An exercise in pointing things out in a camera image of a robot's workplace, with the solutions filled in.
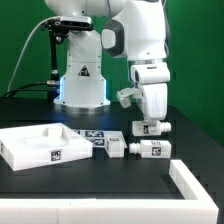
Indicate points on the white tag sheet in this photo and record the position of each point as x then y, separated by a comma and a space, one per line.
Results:
98, 137

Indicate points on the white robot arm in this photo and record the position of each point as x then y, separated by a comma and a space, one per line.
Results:
133, 29

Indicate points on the white square tabletop tray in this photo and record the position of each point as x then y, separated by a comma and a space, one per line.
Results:
41, 145

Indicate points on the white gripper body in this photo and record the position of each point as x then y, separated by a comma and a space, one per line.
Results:
153, 101

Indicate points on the white L-shaped corner fence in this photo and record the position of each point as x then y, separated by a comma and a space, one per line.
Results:
195, 207

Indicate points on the black camera on stand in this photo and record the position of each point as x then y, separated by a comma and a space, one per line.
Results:
59, 28

